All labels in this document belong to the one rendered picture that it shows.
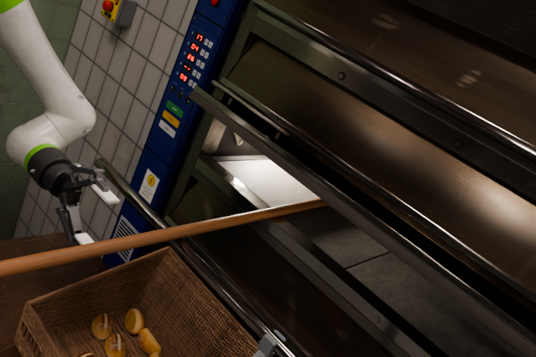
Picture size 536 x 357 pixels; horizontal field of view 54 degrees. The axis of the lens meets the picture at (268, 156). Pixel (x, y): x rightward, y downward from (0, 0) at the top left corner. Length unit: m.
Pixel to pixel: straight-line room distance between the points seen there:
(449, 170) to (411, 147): 0.11
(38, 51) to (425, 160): 0.96
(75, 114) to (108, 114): 0.74
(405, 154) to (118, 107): 1.17
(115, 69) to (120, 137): 0.26
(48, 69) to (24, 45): 0.08
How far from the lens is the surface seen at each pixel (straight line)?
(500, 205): 1.29
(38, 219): 2.62
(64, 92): 1.40
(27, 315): 1.70
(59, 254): 1.09
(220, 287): 1.22
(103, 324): 1.81
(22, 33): 1.35
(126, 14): 2.04
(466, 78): 1.29
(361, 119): 1.41
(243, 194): 1.63
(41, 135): 1.40
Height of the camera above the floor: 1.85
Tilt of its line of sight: 19 degrees down
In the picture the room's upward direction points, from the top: 25 degrees clockwise
